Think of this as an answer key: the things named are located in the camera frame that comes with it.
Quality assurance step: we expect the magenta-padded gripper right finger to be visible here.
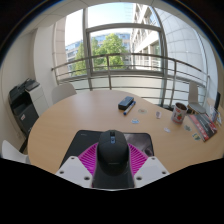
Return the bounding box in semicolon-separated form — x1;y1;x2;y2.
113;143;170;190

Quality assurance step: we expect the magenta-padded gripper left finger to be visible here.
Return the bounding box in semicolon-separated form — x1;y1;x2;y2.
54;142;114;190

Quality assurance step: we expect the black computer mouse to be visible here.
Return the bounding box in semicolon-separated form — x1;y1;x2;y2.
96;129;131;177

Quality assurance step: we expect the black mouse pad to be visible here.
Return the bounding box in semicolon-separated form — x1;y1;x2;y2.
59;129;155;168

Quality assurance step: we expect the white chair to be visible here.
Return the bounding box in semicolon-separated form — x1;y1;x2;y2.
187;81;207;115
51;82;78;105
0;139;32;165

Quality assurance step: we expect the blue marker pen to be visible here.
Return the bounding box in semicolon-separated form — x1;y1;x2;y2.
123;100;137;117

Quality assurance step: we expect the colourful magazine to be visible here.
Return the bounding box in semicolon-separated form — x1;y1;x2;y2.
188;112;219;143

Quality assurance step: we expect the black whiteboard eraser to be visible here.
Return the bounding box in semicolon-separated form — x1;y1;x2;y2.
117;95;135;111

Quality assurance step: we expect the black office printer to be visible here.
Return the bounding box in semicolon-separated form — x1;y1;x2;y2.
8;78;50;135

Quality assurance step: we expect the black upright speaker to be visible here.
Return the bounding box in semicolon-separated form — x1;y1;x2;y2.
214;91;222;111

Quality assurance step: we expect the metal balcony railing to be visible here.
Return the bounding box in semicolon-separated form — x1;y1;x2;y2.
50;52;211;108

